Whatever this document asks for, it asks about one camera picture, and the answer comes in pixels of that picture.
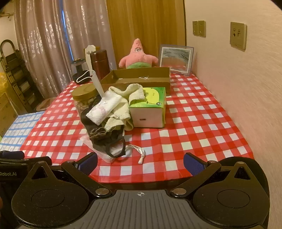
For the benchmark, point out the beige wall socket plate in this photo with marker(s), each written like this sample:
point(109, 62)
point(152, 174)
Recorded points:
point(202, 28)
point(195, 28)

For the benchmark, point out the dark folding step ladder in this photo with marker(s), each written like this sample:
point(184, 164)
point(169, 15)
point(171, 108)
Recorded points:
point(15, 72)

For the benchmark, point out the cream towel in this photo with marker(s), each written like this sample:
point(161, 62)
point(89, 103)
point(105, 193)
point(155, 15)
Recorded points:
point(120, 110)

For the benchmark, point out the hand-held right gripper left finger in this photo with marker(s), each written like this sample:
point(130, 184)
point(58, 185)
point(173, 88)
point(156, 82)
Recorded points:
point(87, 164)

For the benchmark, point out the clear picture frame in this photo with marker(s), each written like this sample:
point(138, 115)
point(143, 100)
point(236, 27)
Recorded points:
point(175, 59)

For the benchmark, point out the clear plastic bag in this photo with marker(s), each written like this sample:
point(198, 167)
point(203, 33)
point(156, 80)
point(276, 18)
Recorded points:
point(103, 155)

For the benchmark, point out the small stool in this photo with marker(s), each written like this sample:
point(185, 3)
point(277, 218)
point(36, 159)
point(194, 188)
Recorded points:
point(45, 104)

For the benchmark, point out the yellow plastic bag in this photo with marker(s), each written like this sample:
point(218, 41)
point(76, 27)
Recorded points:
point(4, 82)

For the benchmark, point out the grey sheer curtain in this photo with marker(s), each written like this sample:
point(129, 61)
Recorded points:
point(44, 44)

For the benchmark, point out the orange brown curtain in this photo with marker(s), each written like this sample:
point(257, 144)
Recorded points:
point(149, 22)

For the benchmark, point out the dark lid glass jar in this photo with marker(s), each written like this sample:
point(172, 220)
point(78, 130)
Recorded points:
point(78, 65)

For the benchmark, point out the white cloth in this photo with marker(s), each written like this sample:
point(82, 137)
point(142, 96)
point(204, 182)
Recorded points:
point(101, 107)

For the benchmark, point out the blue checked blanket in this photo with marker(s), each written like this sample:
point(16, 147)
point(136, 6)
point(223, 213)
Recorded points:
point(17, 130)

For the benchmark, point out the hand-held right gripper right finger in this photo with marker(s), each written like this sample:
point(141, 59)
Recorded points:
point(193, 164)

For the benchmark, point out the large beige wall outlet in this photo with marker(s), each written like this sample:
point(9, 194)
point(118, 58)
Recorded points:
point(238, 35)

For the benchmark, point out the brown cylindrical canister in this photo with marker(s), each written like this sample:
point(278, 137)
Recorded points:
point(100, 65)

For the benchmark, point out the brown cardboard box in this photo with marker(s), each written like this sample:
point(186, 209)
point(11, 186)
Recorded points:
point(132, 76)

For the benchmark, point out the brown wooden cabinet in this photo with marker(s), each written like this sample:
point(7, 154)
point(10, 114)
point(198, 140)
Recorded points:
point(6, 112)

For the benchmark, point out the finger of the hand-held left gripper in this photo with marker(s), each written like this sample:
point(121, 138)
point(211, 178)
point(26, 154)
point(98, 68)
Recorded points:
point(12, 154)
point(15, 161)

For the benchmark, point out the round beige coaster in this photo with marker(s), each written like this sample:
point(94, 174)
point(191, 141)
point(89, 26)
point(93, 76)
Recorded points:
point(84, 93)

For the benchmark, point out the pink starfish plush toy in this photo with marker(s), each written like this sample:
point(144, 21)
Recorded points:
point(136, 58)

